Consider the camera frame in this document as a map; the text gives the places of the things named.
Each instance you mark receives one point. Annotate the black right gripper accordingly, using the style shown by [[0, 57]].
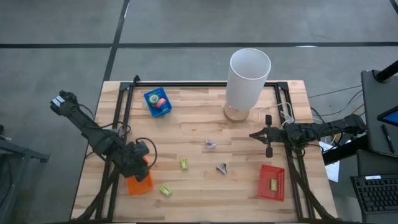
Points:
[[273, 134]]

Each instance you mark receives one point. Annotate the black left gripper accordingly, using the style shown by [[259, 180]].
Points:
[[133, 158]]

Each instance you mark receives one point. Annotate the green staple box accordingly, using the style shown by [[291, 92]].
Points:
[[184, 164], [165, 190], [273, 184]]

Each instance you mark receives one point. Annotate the blue plastic basket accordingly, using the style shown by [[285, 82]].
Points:
[[157, 114]]

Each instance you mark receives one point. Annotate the green tape roll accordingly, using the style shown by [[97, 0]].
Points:
[[149, 99]]

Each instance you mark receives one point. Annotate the pink tape roll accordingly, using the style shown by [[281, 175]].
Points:
[[162, 102]]

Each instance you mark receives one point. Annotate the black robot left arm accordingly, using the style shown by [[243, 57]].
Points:
[[93, 137]]

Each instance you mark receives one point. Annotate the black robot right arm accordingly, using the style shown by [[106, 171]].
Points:
[[339, 124]]

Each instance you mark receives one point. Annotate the purple staple remover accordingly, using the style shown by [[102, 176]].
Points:
[[211, 144]]

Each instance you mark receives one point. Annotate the orange plastic basket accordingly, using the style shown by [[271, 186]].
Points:
[[140, 188]]

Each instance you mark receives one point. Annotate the red plastic basket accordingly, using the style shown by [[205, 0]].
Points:
[[265, 183]]

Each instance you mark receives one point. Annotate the white shade table lamp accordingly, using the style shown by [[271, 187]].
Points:
[[247, 81]]

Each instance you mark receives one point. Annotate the white paper sheet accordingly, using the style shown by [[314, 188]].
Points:
[[333, 169]]

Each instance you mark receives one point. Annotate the black side table beam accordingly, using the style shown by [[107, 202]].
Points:
[[345, 151]]

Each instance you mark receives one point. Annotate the dark grey side table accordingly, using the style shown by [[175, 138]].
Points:
[[373, 102]]

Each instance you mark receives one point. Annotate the black pen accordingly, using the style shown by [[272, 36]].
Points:
[[388, 138]]

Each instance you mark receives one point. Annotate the black computer keyboard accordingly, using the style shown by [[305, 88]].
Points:
[[376, 194]]

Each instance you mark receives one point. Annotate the tablet with blue screen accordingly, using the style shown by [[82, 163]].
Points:
[[390, 117]]

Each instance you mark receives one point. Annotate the black pole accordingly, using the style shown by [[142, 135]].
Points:
[[388, 71]]

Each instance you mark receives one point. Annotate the black aluminium table frame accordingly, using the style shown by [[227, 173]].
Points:
[[202, 84]]

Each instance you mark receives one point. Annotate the grey metal cart frame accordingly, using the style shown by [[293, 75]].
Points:
[[18, 152]]

